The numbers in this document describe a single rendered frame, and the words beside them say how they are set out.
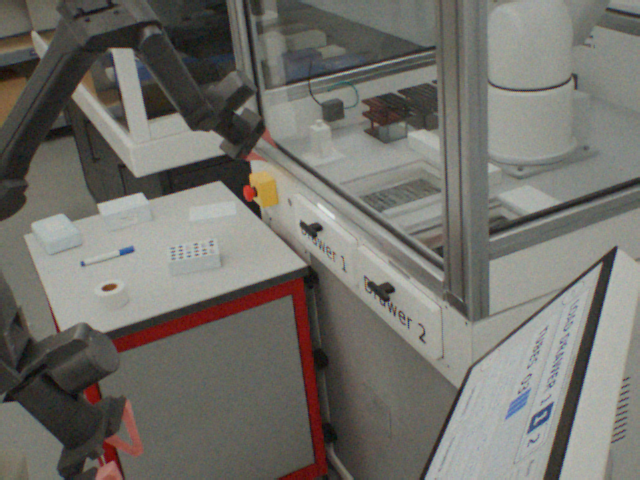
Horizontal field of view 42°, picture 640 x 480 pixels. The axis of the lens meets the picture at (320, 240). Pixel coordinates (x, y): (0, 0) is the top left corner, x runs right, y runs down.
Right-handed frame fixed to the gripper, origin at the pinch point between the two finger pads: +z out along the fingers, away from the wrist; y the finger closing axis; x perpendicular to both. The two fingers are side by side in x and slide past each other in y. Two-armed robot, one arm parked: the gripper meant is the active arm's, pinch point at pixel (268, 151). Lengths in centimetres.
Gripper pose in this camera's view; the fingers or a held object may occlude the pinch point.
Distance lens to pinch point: 179.7
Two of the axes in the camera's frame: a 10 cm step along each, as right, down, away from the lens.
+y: 5.6, -8.2, -0.5
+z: 5.9, 3.6, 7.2
